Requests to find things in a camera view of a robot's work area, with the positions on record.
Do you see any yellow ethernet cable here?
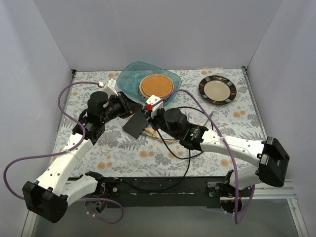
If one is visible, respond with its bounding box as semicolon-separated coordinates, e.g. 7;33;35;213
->
144;127;180;143

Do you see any black network switch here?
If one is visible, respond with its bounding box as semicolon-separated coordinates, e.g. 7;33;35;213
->
122;111;149;139

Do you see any grey ethernet cable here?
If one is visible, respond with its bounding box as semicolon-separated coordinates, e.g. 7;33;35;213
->
142;111;215;140

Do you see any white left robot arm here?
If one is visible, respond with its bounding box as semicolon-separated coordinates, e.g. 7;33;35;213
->
22;91;142;223

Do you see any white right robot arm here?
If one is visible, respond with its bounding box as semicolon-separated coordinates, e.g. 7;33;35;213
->
149;109;290;196

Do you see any teal plastic container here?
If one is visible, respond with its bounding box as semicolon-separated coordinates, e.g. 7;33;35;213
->
117;62;182;105

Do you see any orange woven coaster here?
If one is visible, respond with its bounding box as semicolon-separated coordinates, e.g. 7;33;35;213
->
139;74;174;98

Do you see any striped cream bowl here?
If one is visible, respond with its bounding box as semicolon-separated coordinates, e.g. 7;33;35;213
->
139;80;174;99

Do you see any dark rimmed ceramic plate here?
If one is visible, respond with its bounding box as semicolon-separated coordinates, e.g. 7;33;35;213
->
198;75;237;106

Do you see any floral table mat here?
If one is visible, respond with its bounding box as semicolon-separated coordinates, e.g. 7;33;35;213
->
55;68;266;177

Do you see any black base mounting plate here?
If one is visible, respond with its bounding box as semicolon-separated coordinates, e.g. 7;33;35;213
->
78;175;254;209

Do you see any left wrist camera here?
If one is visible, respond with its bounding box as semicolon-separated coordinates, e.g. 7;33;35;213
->
98;78;118;97

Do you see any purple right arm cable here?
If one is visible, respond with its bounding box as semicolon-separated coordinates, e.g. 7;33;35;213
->
150;90;256;225

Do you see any aluminium frame rail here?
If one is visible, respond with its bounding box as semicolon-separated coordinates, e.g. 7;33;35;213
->
22;181;308;237

